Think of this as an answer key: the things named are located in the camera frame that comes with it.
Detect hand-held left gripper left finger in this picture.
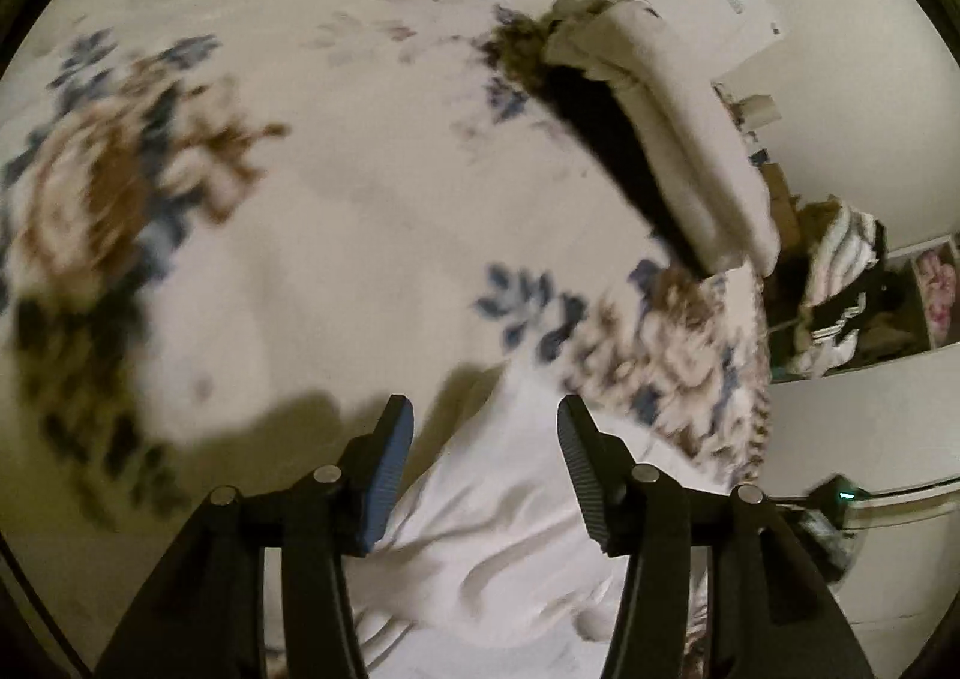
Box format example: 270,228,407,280
96,395,415,679

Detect cream folded cloth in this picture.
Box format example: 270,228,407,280
540,0,782,275

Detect floral printed blanket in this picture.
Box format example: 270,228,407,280
0,0,775,679

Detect black folded cloth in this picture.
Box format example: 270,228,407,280
480,11,710,277

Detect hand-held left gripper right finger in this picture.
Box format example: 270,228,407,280
557,395,875,679

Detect white small garment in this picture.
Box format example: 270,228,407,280
345,360,713,679

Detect cardboard box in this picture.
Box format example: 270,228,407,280
756,160,805,239

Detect pile of striped clothes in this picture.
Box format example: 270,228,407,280
793,199,890,377

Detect white shelf unit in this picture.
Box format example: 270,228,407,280
883,235,960,351

